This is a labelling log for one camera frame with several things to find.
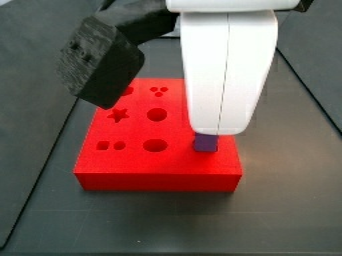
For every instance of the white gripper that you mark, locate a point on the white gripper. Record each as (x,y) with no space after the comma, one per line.
(227,38)

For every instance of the purple rectangular peg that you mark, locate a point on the purple rectangular peg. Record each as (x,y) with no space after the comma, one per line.
(204,143)

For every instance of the red shape sorter block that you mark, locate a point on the red shape sorter block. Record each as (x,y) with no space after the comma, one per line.
(139,146)

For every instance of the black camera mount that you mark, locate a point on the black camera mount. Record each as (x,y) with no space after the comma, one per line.
(100,59)

